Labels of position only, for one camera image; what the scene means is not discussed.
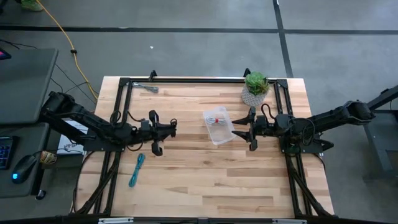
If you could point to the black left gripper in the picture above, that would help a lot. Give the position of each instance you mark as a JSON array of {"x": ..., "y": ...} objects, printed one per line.
[{"x": 155, "y": 140}]

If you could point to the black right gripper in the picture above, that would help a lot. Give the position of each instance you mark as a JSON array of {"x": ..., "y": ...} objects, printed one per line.
[{"x": 261, "y": 126}]

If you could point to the clear plastic container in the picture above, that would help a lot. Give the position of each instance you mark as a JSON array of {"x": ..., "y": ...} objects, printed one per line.
[{"x": 222, "y": 133}]

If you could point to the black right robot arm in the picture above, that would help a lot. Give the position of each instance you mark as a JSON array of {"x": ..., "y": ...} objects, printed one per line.
[{"x": 329, "y": 119}]

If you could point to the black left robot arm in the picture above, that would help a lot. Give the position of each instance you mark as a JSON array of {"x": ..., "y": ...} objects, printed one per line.
[{"x": 93, "y": 124}]

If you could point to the succulent in white pot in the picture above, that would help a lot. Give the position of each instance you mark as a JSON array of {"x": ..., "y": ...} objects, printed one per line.
[{"x": 255, "y": 84}]

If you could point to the white printed box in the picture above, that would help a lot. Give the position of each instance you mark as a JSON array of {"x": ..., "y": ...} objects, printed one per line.
[{"x": 70, "y": 144}]

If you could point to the small gold round object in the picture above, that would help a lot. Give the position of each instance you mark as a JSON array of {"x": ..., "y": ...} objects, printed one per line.
[{"x": 48, "y": 157}]

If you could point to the black metal stand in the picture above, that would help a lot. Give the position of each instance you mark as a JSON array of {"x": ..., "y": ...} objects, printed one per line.
[{"x": 379, "y": 133}]

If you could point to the dark desk surface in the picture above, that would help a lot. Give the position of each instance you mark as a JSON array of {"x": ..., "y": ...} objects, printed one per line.
[{"x": 28, "y": 133}]

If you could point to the black desk foot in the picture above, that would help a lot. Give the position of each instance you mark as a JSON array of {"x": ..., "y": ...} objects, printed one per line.
[{"x": 40, "y": 195}]

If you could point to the black computer mouse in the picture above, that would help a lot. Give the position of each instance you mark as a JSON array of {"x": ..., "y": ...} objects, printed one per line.
[{"x": 24, "y": 168}]

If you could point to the grey desk panel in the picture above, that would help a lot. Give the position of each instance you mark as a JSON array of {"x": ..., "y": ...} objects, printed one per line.
[{"x": 25, "y": 87}]

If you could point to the backlit keyboard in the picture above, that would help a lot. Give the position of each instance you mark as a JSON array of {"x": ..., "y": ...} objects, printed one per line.
[{"x": 6, "y": 152}]

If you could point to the green shoe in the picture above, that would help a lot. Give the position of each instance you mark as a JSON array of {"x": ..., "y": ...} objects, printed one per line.
[{"x": 31, "y": 4}]

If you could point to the black frame clamp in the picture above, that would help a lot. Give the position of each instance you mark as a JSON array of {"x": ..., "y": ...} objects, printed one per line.
[
  {"x": 152, "y": 75},
  {"x": 247, "y": 72}
]

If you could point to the black aluminium frame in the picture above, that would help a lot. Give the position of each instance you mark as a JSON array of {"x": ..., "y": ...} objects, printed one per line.
[{"x": 202, "y": 80}]

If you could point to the silver metal bracket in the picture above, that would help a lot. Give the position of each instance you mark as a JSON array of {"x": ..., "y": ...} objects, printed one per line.
[
  {"x": 115, "y": 221},
  {"x": 289, "y": 221}
]

